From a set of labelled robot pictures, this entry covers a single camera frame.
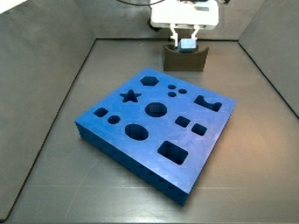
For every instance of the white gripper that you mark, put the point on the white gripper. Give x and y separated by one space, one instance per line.
183 14

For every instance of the light blue rectangular block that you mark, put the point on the light blue rectangular block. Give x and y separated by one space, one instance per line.
187 45

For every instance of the black angled fixture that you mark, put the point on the black angled fixture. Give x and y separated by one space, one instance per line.
183 61

